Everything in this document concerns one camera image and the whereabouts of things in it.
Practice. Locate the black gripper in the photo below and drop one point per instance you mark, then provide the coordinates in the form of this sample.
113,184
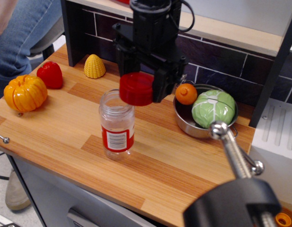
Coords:
167,61

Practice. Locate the red plastic cap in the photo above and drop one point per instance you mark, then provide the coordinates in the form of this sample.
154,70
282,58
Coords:
136,88

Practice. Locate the clear plastic jar red label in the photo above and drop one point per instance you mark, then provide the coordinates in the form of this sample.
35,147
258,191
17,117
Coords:
117,125

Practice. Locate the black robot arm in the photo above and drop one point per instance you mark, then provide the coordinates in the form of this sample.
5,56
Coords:
155,22

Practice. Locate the orange clamp cap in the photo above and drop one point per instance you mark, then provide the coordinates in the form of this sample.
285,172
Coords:
283,220

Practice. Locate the orange toy fruit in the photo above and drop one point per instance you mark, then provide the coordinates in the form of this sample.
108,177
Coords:
186,94

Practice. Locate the yellow toy corn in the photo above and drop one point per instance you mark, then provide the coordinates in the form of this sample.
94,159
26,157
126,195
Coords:
94,67

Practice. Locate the silver metal pot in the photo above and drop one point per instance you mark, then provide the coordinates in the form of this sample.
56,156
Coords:
184,116

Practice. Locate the green toy cabbage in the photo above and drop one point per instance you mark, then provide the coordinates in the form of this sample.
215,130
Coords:
211,106

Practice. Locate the red toy bell pepper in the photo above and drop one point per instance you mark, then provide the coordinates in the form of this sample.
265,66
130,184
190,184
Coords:
50,73

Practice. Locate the grey office chair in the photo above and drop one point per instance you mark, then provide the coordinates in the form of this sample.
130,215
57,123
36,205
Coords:
45,45

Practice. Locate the dark shelf with brick backsplash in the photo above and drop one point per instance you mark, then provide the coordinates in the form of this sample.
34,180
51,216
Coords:
241,72

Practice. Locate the orange toy pumpkin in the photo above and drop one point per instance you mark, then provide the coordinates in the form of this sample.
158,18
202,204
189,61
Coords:
25,93

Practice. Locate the person leg in jeans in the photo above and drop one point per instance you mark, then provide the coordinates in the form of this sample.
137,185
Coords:
23,23

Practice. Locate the white grooved drain board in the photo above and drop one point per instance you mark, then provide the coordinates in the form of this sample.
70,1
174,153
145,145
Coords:
274,129

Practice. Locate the small metal rod with ball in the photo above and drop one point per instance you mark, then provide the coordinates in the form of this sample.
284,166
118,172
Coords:
4,139

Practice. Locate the black clamp with metal screw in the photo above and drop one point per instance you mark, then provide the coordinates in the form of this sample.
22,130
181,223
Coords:
243,202

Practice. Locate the beige shoe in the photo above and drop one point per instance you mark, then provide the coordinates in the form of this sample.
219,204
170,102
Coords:
15,197

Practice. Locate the grey drawer handle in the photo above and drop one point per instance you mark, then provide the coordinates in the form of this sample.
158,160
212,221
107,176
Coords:
78,220

